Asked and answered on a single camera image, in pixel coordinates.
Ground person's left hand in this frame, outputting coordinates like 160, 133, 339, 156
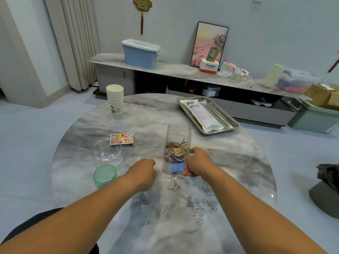
122, 158, 157, 193

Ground grey cabinet with marble top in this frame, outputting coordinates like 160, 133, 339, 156
89, 53, 313, 128

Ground person's left forearm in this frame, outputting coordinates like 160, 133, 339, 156
0, 180, 141, 254

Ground clear bag of snacks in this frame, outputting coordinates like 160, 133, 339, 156
218, 61, 236, 77

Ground pile of floss picks and clips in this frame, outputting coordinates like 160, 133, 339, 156
131, 137, 220, 226

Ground white box in cabinet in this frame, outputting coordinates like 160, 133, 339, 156
202, 85, 221, 98

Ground cardboard box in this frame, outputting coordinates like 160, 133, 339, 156
304, 83, 339, 110

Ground person's right hand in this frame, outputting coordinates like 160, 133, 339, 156
183, 147, 220, 182

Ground clear printed plastic bag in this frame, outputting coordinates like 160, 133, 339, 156
185, 99, 225, 132

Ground clear round plastic bowl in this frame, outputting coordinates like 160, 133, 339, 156
92, 138, 124, 168

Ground beige curtain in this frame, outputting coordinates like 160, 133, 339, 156
43, 0, 101, 92

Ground grey green storage bin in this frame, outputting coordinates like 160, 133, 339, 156
283, 98, 339, 134

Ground small colourful box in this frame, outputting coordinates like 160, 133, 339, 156
207, 47, 221, 61

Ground framed pink picture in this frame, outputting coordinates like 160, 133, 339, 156
190, 22, 230, 68

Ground person's right forearm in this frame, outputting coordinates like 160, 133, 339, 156
204, 169, 329, 254

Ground red gold string wall hanging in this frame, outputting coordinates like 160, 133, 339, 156
327, 49, 339, 73

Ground loose papers in cabinet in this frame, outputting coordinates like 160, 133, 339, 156
250, 98, 273, 107

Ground clear ribbed organizer box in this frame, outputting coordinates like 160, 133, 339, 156
165, 123, 192, 163

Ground blue storage box white lid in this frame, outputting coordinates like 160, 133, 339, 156
121, 39, 161, 70

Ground colourful matchbox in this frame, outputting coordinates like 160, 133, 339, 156
109, 133, 135, 146

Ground white and red small box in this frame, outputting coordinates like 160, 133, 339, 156
199, 59, 220, 74

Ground cream paper roll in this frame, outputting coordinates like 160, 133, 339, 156
262, 63, 285, 89

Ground translucent green plastic cup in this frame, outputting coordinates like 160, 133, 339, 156
94, 172, 118, 190

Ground clear storage box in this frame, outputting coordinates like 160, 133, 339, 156
276, 69, 321, 94

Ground trash bin with black bag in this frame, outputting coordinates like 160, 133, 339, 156
309, 163, 339, 219

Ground group of white paper cups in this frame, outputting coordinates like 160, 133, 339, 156
106, 84, 125, 116

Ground metal tray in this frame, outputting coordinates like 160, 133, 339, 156
177, 96, 241, 135

